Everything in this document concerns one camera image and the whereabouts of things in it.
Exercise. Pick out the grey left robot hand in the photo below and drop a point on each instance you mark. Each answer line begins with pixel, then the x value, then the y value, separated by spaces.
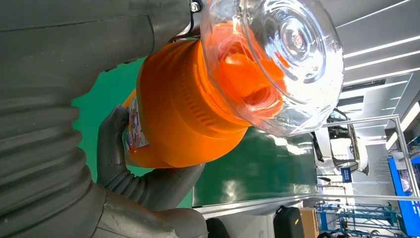
pixel 82 39

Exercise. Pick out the orange bottle with clear cap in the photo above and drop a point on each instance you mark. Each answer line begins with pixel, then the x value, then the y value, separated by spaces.
pixel 177 108

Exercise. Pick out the black bag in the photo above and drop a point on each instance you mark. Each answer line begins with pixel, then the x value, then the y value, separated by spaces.
pixel 288 223

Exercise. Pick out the white car body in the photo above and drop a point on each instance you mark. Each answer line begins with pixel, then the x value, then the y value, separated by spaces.
pixel 341 148

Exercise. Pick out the brown cardboard box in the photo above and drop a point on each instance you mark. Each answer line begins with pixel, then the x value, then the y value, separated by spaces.
pixel 311 223

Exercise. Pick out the small blue sign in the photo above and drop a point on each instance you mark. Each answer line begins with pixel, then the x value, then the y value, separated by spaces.
pixel 346 175

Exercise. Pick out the blue metal rack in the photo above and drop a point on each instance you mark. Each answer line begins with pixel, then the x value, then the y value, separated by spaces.
pixel 361 216

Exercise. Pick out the blue display board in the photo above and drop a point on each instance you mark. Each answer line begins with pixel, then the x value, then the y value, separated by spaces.
pixel 408 210

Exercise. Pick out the aluminium table edge rail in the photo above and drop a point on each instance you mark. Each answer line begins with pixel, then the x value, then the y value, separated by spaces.
pixel 262 203

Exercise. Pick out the aluminium frame post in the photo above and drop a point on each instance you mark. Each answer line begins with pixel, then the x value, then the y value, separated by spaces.
pixel 404 148

